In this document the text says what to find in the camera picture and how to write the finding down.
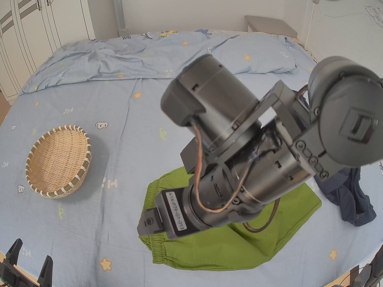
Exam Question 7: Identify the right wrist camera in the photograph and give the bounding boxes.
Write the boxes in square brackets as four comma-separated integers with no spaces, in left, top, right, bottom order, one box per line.
[180,139,207,176]

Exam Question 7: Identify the round woven basket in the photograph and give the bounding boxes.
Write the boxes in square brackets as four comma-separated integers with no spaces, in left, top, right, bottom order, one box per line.
[25,125,92,200]

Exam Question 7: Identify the green shorts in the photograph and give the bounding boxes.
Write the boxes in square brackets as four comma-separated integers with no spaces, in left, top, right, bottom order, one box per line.
[138,166,322,271]

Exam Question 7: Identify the dark blue garment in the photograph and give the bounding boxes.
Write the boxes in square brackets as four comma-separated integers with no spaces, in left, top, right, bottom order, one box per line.
[293,89,377,227]

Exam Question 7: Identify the pale blue quilt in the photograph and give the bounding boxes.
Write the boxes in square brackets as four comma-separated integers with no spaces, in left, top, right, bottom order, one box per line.
[19,29,298,95]

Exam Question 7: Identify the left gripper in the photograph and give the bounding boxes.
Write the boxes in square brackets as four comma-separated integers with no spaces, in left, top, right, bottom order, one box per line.
[0,239,54,287]

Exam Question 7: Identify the white wardrobe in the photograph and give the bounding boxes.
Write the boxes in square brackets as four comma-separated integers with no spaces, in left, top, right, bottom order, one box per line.
[0,0,97,102]

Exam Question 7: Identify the grey bedside table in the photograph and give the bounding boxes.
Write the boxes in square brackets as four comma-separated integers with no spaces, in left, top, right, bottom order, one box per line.
[244,15,300,39]

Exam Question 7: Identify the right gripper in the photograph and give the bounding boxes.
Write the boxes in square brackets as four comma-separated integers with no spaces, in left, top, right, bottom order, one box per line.
[137,164,261,241]

